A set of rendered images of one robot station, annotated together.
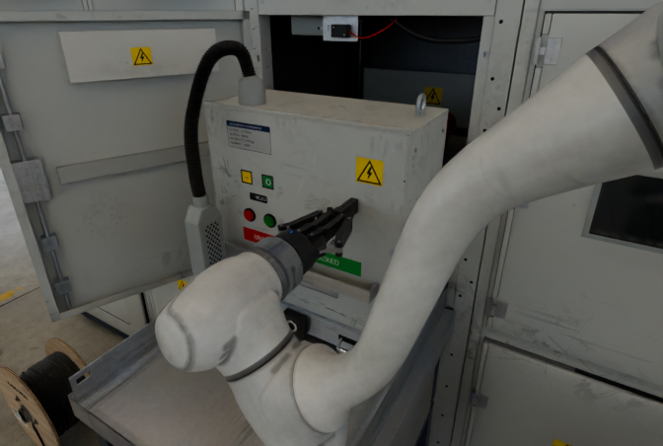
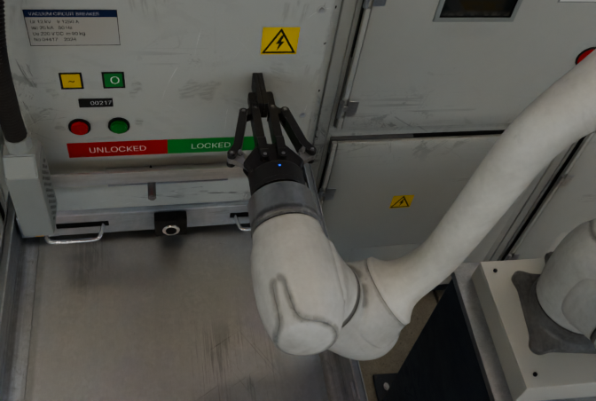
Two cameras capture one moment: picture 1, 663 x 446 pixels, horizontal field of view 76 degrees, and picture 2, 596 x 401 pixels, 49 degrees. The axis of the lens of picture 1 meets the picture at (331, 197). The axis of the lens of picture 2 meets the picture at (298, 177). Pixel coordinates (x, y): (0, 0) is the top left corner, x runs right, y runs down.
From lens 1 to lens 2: 0.60 m
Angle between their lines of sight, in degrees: 46
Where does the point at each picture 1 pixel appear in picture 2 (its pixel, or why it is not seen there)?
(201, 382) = (119, 345)
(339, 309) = (229, 188)
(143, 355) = (11, 364)
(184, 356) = (328, 342)
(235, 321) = (341, 289)
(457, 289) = not seen: hidden behind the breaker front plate
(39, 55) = not seen: outside the picture
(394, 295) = (490, 213)
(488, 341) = (336, 140)
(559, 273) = (410, 59)
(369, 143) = (282, 10)
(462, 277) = not seen: hidden behind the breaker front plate
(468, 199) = (568, 141)
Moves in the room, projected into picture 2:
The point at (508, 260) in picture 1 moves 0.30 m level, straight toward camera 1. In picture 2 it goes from (362, 59) to (412, 166)
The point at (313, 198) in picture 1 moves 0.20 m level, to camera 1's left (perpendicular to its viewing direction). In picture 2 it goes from (193, 85) to (74, 137)
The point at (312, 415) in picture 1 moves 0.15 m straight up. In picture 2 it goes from (406, 318) to (439, 254)
